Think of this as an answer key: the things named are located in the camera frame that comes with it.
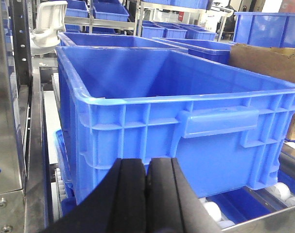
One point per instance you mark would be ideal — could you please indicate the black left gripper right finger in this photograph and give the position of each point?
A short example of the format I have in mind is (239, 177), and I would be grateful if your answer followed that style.
(172, 205)

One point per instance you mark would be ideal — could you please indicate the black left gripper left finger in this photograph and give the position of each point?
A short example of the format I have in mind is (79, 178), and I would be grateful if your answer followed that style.
(116, 205)

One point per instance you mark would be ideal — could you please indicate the blue bin behind target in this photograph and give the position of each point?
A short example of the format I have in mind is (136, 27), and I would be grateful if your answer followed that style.
(114, 41)

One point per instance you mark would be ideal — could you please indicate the blue bin upper right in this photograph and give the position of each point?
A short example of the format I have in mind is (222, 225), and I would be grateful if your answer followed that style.
(265, 29)

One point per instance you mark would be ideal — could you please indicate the steel rack upright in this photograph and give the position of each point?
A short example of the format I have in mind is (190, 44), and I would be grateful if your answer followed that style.
(25, 198)

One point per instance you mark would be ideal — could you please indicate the white conveyor roller balls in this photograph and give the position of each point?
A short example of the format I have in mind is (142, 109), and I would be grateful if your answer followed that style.
(268, 210)

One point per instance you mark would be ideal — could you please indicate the brown cardboard sheet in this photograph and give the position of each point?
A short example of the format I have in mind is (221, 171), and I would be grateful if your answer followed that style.
(273, 61)

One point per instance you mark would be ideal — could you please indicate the white plastic bracket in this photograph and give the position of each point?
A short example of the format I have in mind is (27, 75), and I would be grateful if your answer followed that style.
(50, 21)

